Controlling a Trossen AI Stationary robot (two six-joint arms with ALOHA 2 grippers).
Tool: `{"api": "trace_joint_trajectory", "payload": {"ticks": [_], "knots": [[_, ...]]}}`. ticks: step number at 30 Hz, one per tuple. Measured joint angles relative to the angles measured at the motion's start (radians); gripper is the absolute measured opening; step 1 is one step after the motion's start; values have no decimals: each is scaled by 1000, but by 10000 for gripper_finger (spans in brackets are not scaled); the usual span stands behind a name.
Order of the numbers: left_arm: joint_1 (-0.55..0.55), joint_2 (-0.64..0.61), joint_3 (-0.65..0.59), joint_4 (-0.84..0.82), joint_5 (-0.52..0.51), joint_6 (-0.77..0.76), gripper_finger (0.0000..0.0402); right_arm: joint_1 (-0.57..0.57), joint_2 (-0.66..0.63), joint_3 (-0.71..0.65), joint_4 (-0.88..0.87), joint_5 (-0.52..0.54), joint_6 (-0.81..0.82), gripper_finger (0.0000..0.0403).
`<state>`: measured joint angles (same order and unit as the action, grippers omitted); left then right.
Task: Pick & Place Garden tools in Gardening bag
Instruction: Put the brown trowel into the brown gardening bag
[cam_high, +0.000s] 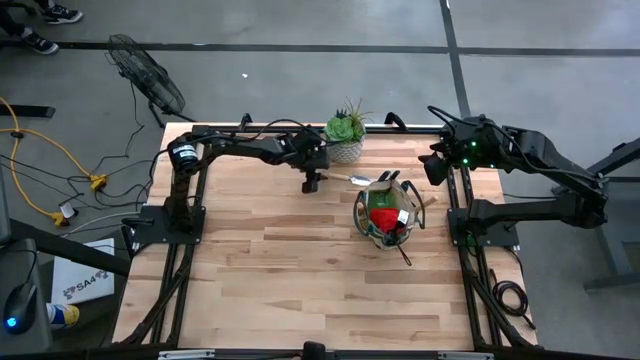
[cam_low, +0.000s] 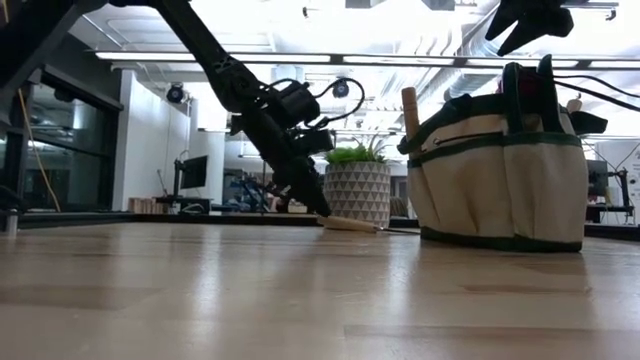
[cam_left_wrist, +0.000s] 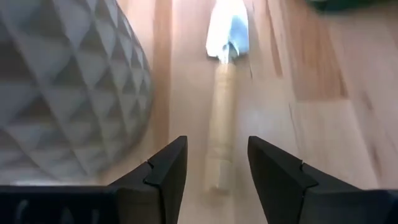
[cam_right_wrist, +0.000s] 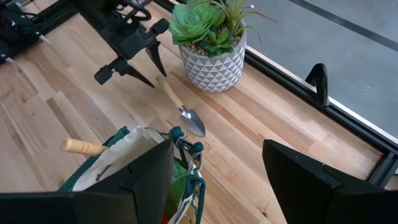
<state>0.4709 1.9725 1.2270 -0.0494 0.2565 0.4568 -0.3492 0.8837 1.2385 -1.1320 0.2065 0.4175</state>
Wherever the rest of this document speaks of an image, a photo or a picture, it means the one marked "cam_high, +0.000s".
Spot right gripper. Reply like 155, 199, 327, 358
418, 127, 489, 187

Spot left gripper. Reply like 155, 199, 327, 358
292, 128, 331, 195

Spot wooden-handled silver trowel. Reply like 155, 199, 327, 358
327, 171, 372, 188

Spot beige green canvas gardening bag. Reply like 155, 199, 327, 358
352, 177, 427, 251

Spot succulent in geometric white pot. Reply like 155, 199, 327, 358
323, 97, 374, 165

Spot black floor fan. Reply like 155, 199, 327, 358
104, 33, 197, 129

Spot white cardboard box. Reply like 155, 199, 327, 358
51, 238, 116, 305

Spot person's foot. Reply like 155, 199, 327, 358
47, 302, 81, 329

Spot grey desk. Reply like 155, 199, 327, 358
0, 237, 54, 351

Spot person's shoe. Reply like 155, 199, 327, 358
22, 32, 60, 56
39, 2, 84, 26

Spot black computer mouse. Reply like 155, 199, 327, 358
3, 282, 39, 335

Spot black metal table frame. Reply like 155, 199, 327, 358
112, 113, 539, 360

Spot coiled black cable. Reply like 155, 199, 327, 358
492, 269, 537, 331

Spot dark desk leg frame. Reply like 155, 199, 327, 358
582, 137, 640, 292

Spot silver aluminium bracket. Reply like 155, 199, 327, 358
437, 351, 495, 360
158, 349, 216, 360

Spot orange extension cord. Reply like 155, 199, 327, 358
0, 97, 109, 227

